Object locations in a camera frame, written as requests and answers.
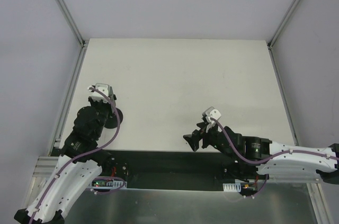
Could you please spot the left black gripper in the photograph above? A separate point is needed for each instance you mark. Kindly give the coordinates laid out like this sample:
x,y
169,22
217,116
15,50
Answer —
x,y
100,102

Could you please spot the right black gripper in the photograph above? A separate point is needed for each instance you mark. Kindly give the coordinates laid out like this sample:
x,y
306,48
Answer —
x,y
204,137

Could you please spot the black phone stand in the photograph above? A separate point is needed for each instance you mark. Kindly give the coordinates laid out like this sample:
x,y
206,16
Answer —
x,y
113,118

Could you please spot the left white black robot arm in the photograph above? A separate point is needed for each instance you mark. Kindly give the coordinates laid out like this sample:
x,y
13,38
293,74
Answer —
x,y
81,160

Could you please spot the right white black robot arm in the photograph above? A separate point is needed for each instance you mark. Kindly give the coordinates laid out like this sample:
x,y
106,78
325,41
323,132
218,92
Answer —
x,y
251,155

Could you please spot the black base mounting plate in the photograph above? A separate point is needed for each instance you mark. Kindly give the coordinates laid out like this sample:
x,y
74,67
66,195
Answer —
x,y
162,170

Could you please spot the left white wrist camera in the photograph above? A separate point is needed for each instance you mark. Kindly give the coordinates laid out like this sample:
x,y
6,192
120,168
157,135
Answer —
x,y
99,92

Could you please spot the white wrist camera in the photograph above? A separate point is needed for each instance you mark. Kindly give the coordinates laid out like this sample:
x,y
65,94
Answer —
x,y
99,92
210,116

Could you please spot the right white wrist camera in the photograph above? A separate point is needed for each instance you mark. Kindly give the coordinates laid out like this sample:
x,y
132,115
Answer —
x,y
210,116

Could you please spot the left aluminium frame post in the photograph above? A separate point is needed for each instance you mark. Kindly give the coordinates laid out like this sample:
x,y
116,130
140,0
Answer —
x,y
71,22

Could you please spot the aluminium frame post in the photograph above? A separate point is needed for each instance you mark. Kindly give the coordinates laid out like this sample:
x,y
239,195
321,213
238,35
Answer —
x,y
71,22
283,23

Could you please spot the right white cable duct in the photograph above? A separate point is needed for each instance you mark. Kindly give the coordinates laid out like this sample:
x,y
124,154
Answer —
x,y
232,187

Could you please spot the white cable duct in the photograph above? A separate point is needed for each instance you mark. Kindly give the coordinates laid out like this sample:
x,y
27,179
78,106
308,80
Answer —
x,y
232,187
107,183

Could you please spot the left white cable duct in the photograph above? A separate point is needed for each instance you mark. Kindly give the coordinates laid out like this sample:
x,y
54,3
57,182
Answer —
x,y
107,183

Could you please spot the right aluminium frame post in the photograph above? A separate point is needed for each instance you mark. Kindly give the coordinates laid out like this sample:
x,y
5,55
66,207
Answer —
x,y
283,23

